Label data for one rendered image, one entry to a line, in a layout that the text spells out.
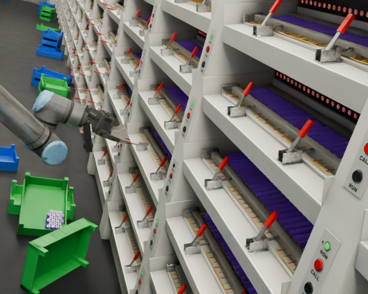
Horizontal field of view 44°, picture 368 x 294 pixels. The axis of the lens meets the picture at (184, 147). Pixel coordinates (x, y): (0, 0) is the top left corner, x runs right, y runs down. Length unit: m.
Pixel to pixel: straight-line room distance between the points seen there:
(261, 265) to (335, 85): 0.36
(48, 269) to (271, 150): 1.25
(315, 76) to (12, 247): 1.56
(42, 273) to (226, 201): 1.02
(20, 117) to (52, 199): 0.85
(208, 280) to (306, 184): 0.45
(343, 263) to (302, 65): 0.36
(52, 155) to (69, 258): 0.59
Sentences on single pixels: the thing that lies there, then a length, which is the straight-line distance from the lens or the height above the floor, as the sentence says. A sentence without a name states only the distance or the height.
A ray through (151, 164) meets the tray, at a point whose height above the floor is 0.55.
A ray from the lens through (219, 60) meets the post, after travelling 1.25.
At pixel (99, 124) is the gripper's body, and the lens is 1.74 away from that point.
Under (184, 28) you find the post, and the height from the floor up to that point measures 1.03.
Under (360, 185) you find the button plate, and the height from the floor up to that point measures 0.99.
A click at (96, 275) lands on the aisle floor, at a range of 2.00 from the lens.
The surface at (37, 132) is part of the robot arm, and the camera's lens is 1.56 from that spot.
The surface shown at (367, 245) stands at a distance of 0.68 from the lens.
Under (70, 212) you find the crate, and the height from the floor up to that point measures 0.04.
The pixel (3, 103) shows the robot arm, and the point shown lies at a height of 0.71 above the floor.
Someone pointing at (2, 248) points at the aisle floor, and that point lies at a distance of 2.07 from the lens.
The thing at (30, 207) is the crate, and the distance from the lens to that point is 2.26.
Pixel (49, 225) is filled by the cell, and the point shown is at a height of 0.07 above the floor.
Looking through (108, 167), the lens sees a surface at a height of 0.18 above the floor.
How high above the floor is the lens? 1.17
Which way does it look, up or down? 18 degrees down
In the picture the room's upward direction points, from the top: 16 degrees clockwise
